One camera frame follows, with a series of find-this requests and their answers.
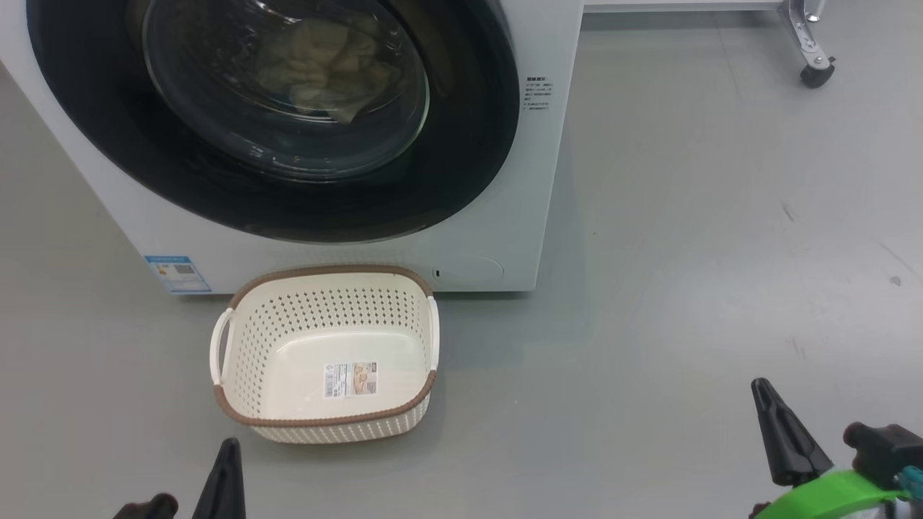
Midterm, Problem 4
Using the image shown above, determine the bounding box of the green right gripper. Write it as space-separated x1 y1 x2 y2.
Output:
750 378 914 519

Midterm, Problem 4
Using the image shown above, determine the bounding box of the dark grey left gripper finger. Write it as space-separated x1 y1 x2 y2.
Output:
231 438 247 519
191 438 233 519

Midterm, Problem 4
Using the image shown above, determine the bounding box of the round black glass washer door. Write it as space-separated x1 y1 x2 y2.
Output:
25 0 521 244

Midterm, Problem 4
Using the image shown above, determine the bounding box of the pale yellow garment blue print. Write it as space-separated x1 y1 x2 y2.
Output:
252 16 401 125

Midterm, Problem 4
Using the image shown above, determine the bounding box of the paper product label in basket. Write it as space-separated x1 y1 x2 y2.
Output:
323 361 379 399

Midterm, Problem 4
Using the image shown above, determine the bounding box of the cream basket with brown rim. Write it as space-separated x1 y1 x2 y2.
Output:
209 265 441 444

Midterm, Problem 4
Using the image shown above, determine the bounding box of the white front-load washing machine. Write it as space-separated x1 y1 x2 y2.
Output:
0 0 585 296

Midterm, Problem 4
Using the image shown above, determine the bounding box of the blue energy label sticker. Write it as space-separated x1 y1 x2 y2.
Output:
143 254 213 295

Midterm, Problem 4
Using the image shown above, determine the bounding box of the round drain filter cover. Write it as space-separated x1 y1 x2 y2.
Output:
431 256 505 285

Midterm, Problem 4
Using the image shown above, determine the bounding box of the black caster wheel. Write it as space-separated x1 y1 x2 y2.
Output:
800 62 836 89

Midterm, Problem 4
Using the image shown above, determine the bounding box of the small printed text sticker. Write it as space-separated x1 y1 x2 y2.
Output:
524 74 555 112

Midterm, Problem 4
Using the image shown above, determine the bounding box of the white metal cart frame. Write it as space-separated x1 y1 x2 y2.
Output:
583 0 830 69

